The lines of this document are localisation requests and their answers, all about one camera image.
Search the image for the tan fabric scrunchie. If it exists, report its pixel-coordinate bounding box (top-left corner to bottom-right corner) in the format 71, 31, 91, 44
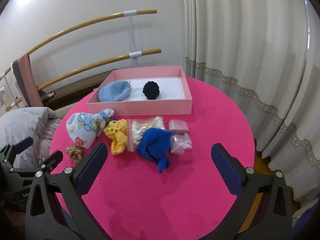
66, 146, 84, 163

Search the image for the cartoon print baby sock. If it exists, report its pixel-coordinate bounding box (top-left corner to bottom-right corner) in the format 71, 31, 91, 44
66, 108, 115, 149

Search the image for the royal blue knitted cloth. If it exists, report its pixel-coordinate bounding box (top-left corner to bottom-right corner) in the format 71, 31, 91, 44
137, 128, 174, 173

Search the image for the small clear plastic bag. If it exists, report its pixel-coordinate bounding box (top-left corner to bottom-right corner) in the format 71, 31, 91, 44
169, 119, 193, 155

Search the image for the navy knitted scrunchie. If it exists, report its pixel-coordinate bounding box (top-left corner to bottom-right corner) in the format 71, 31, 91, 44
143, 81, 160, 100

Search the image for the grey quilted blanket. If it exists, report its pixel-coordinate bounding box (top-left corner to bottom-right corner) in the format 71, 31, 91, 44
0, 107, 61, 168

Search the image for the low brown white cabinet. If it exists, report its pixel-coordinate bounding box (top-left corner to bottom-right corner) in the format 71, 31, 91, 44
43, 70, 112, 110

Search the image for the pink grey hanging towel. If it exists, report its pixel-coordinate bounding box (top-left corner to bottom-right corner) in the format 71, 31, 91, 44
11, 54, 43, 107

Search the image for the yellow crochet toy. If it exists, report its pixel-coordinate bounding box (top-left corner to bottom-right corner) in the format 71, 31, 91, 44
103, 119, 128, 155

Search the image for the pink round table cover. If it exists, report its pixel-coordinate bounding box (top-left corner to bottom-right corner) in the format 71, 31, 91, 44
83, 78, 255, 239

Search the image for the bag of cotton swabs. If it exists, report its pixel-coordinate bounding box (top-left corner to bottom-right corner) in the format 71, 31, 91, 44
126, 115, 166, 152

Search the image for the pink shallow cardboard box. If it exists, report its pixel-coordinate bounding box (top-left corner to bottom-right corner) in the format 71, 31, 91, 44
87, 66, 193, 116

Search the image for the upper wooden ballet bar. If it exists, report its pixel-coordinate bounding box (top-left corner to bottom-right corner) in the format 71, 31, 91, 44
1, 9, 157, 80

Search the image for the wooden ballet bar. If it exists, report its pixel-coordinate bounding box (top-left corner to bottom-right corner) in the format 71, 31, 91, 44
1, 9, 157, 80
5, 48, 162, 112

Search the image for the lower wooden ballet bar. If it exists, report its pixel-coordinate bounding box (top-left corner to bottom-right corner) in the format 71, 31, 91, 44
5, 48, 162, 112

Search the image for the cream curtain with lace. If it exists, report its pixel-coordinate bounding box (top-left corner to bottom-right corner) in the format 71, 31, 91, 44
184, 0, 319, 204

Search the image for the white barre stand post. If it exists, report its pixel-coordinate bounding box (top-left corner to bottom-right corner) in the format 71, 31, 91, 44
124, 10, 142, 68

